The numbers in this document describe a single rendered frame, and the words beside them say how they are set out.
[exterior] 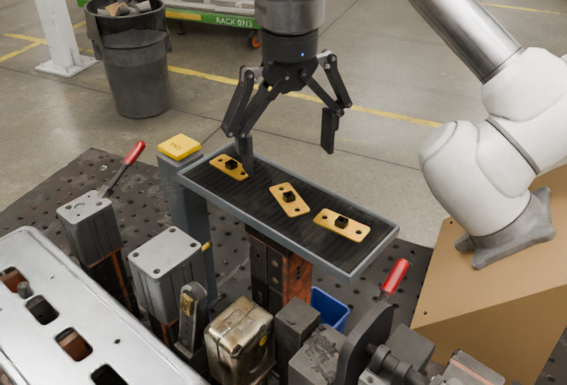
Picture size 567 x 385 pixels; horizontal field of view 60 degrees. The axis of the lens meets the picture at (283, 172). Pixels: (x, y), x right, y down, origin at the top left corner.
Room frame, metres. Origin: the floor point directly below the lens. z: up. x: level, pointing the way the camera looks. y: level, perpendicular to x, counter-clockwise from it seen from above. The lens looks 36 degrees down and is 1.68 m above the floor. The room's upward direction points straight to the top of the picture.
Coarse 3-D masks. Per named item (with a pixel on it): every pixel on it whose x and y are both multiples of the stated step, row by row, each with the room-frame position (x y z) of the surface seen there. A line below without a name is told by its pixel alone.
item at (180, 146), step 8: (176, 136) 0.82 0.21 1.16; (184, 136) 0.82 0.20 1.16; (160, 144) 0.79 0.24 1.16; (168, 144) 0.79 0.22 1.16; (176, 144) 0.79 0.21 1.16; (184, 144) 0.79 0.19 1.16; (192, 144) 0.79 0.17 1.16; (200, 144) 0.79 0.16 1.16; (168, 152) 0.77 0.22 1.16; (176, 152) 0.76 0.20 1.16; (184, 152) 0.76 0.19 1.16; (192, 152) 0.78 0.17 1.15; (176, 160) 0.75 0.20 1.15
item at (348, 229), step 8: (320, 216) 0.58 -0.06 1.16; (328, 216) 0.58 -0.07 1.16; (336, 216) 0.58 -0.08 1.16; (344, 216) 0.58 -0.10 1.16; (320, 224) 0.56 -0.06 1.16; (328, 224) 0.56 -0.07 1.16; (336, 224) 0.56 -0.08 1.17; (344, 224) 0.55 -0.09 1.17; (352, 224) 0.56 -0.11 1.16; (360, 224) 0.56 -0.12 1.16; (336, 232) 0.54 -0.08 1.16; (344, 232) 0.54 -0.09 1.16; (352, 232) 0.54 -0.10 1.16; (368, 232) 0.54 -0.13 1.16; (352, 240) 0.53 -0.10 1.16; (360, 240) 0.53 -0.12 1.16
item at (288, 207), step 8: (280, 184) 0.66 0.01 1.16; (288, 184) 0.66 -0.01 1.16; (272, 192) 0.64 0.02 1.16; (280, 192) 0.64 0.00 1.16; (288, 192) 0.63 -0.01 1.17; (296, 192) 0.64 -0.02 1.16; (280, 200) 0.62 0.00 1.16; (288, 200) 0.61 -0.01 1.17; (296, 200) 0.62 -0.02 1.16; (288, 208) 0.60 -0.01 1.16; (296, 208) 0.60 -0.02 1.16; (304, 208) 0.60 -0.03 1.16; (296, 216) 0.58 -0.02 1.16
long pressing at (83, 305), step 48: (0, 240) 0.70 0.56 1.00; (48, 240) 0.69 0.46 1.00; (0, 288) 0.57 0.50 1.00; (48, 288) 0.57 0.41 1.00; (96, 288) 0.57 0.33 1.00; (0, 336) 0.47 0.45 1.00; (48, 336) 0.47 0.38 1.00; (96, 336) 0.47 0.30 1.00; (144, 336) 0.47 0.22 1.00; (48, 384) 0.39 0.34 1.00; (144, 384) 0.39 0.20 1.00; (192, 384) 0.39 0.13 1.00
